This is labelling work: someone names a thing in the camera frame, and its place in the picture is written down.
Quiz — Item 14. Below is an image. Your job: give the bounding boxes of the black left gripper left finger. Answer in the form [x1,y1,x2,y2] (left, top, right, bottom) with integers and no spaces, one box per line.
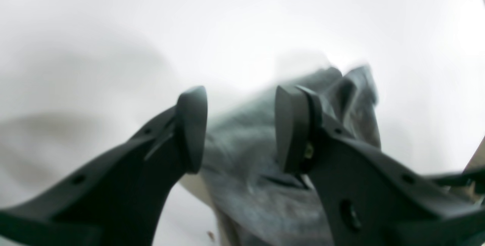
[0,86,208,246]

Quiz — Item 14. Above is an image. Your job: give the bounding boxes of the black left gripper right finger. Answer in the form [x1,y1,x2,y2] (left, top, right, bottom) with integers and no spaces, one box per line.
[274,86,485,246]

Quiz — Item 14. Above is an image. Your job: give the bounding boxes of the grey T-shirt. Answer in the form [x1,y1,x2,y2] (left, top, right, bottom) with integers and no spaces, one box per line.
[199,65,381,246]

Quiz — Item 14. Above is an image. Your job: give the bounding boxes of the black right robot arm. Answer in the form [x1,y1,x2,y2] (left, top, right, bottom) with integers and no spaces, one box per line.
[424,167,485,195]

